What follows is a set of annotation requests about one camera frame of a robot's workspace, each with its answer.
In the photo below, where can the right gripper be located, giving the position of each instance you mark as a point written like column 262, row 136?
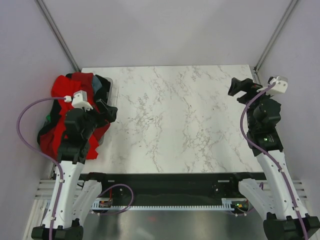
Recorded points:
column 246, row 85

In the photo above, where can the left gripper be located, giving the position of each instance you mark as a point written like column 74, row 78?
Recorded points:
column 109, row 115

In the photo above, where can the bright red t shirt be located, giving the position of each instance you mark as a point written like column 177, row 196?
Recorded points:
column 67, row 90

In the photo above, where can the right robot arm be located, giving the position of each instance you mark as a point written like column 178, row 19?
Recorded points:
column 284, row 215

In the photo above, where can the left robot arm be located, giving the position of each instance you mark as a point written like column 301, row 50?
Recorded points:
column 67, row 210

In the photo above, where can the black garment in pile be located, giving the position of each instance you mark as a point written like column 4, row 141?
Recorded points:
column 102, row 87

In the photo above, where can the blue grey garment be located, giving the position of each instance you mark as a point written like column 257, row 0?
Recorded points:
column 96, row 84

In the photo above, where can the dark red t shirt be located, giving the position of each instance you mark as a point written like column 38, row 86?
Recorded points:
column 84, row 79

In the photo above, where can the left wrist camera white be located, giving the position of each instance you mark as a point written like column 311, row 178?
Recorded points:
column 80, row 99

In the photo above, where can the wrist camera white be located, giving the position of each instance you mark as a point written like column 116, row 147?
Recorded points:
column 80, row 99
column 279, row 85

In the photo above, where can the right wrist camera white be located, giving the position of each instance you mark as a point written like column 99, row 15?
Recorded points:
column 279, row 85

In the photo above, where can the right aluminium frame post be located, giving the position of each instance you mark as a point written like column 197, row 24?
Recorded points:
column 276, row 33

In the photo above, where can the aluminium frame post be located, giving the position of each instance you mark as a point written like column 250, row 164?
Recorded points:
column 276, row 33
column 56, row 32

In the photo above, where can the aluminium rail front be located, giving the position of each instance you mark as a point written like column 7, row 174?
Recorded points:
column 45, row 189

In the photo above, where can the white cable duct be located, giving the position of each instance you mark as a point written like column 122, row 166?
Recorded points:
column 226, row 204

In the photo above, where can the left aluminium frame post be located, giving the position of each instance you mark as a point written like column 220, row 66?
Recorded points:
column 56, row 32

